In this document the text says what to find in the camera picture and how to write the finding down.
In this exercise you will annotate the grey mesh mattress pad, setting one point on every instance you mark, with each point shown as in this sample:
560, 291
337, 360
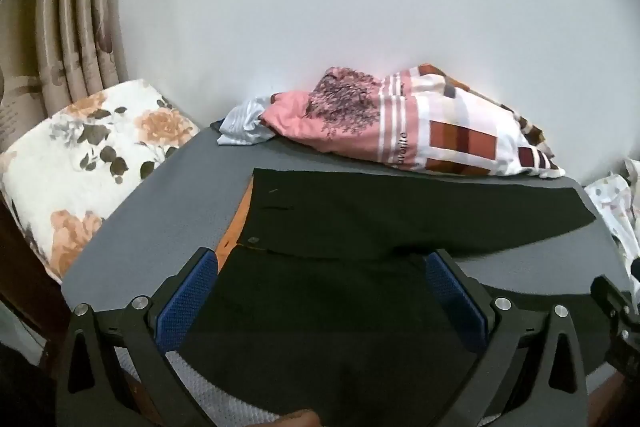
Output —
200, 198

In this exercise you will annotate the beige curtain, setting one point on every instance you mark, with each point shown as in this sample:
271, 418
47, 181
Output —
53, 53

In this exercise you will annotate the floral white pillow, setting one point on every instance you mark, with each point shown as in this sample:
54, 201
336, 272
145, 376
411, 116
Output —
65, 177

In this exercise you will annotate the light blue striped cloth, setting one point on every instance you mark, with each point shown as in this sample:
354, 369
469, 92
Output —
243, 125

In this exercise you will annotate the white dotted cloth pile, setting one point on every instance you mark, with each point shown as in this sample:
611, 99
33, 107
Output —
616, 198

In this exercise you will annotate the pink patterned blanket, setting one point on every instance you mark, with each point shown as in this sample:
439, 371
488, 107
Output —
419, 119

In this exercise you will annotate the black pants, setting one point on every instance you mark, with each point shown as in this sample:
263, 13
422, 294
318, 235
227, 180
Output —
331, 299

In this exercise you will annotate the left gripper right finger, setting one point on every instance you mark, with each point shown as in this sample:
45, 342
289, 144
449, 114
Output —
528, 370

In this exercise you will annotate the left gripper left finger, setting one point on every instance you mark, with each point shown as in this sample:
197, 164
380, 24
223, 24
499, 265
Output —
114, 369

